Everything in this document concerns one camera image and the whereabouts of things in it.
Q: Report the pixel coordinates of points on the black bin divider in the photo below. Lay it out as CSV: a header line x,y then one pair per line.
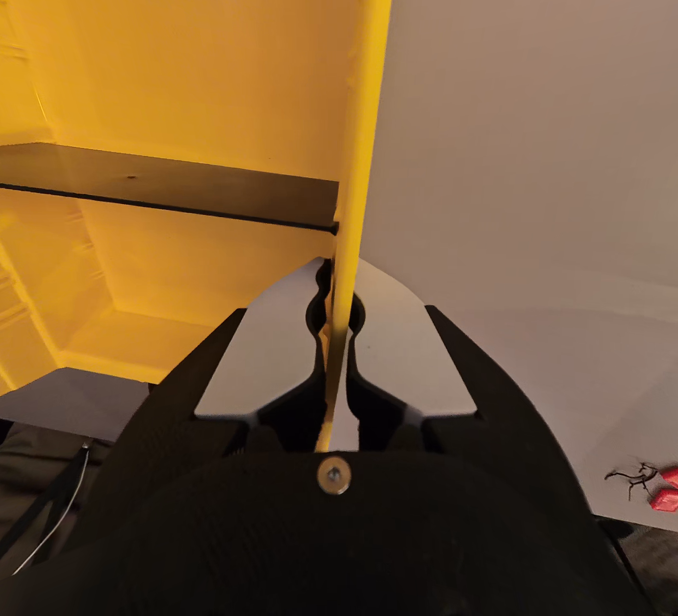
x,y
212,187

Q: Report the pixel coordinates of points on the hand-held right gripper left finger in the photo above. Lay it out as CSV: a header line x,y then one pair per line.
x,y
254,361

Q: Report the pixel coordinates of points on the yellow plastic bin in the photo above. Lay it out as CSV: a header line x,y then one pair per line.
x,y
185,70

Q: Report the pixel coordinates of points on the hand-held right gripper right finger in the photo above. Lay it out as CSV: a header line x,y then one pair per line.
x,y
413,361

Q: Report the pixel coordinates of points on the small red plastic piece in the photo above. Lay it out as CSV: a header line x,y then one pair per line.
x,y
668,500
671,476

